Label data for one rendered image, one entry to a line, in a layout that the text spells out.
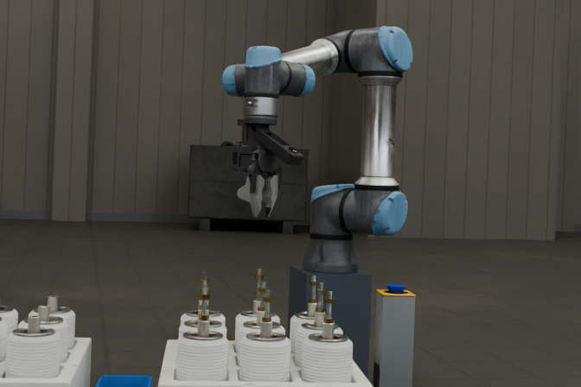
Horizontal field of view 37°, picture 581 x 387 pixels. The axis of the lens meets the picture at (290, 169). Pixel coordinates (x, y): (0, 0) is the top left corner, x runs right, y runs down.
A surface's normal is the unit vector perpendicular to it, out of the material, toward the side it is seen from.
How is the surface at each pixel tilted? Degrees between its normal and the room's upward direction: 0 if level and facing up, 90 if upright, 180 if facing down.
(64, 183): 90
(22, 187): 90
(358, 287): 90
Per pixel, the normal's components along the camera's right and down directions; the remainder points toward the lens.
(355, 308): 0.23, 0.01
